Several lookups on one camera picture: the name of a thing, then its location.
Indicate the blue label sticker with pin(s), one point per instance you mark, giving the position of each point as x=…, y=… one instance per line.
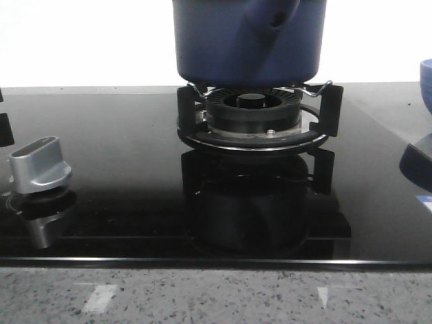
x=426, y=201

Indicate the black glass cooktop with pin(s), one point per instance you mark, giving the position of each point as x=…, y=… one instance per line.
x=140, y=197

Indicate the black pan support grate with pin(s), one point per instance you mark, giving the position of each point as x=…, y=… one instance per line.
x=320, y=116

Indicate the dark blue cooking pot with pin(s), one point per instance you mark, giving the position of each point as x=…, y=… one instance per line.
x=249, y=44

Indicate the black gas burner head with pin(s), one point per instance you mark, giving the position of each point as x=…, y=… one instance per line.
x=239, y=113

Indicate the light blue ribbed bowl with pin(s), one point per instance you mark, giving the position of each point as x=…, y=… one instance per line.
x=426, y=83

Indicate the silver stove control knob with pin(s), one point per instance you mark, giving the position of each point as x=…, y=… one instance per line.
x=39, y=166

